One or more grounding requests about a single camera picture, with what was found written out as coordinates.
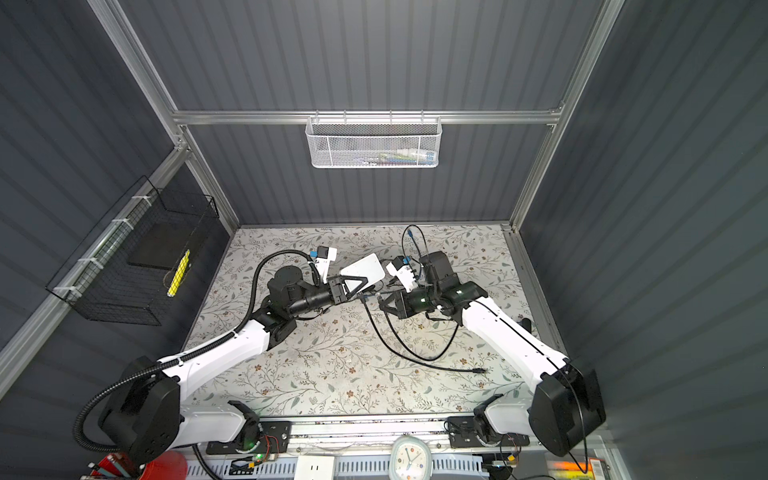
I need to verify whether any black ethernet cable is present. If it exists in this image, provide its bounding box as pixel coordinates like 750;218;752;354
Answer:
359;293;487;376

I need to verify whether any black box in basket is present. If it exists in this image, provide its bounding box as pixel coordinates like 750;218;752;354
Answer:
127;223;194;270

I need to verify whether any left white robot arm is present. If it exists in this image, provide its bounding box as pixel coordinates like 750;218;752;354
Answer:
72;248;386;464

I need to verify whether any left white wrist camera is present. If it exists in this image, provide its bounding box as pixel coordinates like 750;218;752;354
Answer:
310;246;338;283

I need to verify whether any black wire basket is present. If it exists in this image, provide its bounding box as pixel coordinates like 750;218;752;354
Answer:
46;176;219;326

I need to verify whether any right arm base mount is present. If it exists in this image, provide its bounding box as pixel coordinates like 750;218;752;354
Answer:
443;415;530;449

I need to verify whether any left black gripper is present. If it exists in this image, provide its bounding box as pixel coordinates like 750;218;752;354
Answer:
286;275;365;321

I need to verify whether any small black power adapter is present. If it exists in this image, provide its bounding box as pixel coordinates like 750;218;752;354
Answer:
520;318;533;333

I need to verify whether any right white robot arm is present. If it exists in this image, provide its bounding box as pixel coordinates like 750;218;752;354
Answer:
340;251;606;457

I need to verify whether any white power socket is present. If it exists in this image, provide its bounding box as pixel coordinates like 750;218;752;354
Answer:
294;455;336;480

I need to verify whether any yellow striped item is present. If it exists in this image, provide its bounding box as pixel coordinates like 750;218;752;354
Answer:
166;249;191;298

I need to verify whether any white desk clock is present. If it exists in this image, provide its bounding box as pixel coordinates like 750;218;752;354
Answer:
388;436;432;480

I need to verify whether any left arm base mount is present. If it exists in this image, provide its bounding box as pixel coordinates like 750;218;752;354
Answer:
205;421;292;456

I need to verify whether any white wire mesh basket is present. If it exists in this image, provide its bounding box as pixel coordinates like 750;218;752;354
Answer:
305;119;443;169

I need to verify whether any red pen cup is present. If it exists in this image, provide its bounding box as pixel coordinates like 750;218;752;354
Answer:
81;451;188;480

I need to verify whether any white network switch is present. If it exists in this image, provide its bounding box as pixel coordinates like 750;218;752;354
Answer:
340;253;386;284

